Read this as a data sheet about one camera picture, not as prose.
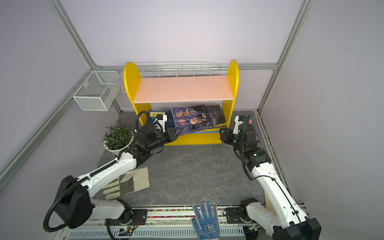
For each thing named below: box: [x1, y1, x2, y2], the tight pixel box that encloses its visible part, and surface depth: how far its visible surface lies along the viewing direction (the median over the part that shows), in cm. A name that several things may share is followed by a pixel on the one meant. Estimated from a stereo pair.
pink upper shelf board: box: [133, 75, 234, 104], surface depth 78 cm
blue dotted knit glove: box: [192, 200, 220, 240], surface depth 74 cm
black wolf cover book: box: [206, 104, 226, 126], surface depth 93 cm
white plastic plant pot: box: [103, 131, 134, 158], surface depth 86 cm
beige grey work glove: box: [103, 166, 150, 200], surface depth 86 cm
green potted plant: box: [102, 120, 133, 150], surface depth 87 cm
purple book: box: [171, 105, 215, 136], surface depth 80 cm
